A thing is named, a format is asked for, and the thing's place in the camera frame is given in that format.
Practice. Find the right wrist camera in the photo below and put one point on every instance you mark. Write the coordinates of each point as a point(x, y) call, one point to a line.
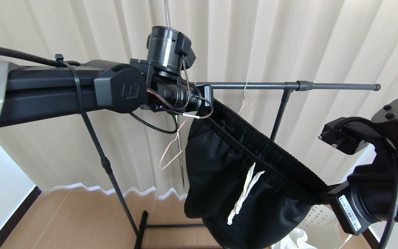
point(344, 138)

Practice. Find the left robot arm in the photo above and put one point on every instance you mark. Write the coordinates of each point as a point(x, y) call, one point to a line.
point(47, 90)

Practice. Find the white laundry basket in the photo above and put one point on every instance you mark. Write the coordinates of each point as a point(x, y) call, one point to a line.
point(318, 221)

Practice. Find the beige curtain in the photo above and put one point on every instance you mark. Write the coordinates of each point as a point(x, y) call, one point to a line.
point(288, 34)

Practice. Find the black clothes rack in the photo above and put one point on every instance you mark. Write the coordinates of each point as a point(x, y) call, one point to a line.
point(323, 85)

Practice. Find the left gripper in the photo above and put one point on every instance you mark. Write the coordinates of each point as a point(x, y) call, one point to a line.
point(171, 95)

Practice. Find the black shorts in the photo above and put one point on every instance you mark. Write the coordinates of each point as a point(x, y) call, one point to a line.
point(219, 166)

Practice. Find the pink clothes hanger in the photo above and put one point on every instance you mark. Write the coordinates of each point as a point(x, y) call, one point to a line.
point(246, 91)
point(171, 141)

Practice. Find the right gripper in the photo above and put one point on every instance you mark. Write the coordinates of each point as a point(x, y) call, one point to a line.
point(368, 200)

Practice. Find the white garment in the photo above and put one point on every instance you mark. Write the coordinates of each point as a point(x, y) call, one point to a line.
point(299, 239)

